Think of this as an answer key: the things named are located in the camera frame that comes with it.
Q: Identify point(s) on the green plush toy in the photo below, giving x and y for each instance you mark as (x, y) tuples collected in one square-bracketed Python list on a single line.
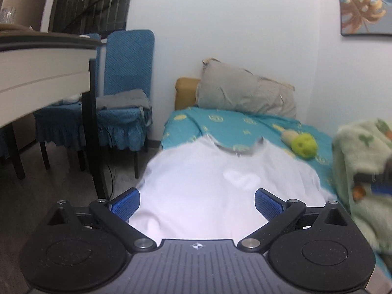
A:
[(301, 145)]

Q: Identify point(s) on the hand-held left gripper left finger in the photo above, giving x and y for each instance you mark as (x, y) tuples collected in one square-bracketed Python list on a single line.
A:
[(126, 204)]

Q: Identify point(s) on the teal printed bed sheet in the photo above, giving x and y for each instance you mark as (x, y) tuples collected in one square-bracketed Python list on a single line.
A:
[(232, 125)]

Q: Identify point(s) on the pale green fleece blanket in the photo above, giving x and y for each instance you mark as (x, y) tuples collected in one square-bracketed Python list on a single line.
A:
[(358, 147)]

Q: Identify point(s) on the clear glass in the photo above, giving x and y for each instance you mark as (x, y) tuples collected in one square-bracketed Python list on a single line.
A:
[(7, 15)]

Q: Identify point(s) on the mustard yellow cushion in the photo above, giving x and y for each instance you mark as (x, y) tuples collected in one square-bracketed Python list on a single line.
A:
[(185, 93)]

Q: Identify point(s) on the grey pillow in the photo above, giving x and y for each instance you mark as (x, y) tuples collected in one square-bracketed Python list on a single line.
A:
[(245, 93)]

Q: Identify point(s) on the dark window with grille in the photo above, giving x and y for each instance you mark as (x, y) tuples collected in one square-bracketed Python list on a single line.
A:
[(92, 3)]

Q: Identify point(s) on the leaf wall picture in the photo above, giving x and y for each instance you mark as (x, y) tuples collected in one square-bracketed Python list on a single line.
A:
[(363, 4)]

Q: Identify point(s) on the grey cloth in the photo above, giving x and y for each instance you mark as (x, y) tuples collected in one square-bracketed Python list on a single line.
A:
[(122, 99)]

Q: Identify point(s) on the blue covered chair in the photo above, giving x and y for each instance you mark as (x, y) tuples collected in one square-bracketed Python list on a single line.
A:
[(61, 122), (127, 67)]

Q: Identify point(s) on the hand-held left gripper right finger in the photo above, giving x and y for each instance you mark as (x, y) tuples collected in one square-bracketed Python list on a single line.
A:
[(267, 205)]

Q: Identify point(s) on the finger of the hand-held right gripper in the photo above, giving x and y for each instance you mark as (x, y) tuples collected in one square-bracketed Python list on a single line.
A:
[(379, 179)]

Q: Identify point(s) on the white t-shirt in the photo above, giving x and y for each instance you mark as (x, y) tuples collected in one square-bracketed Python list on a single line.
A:
[(214, 190)]

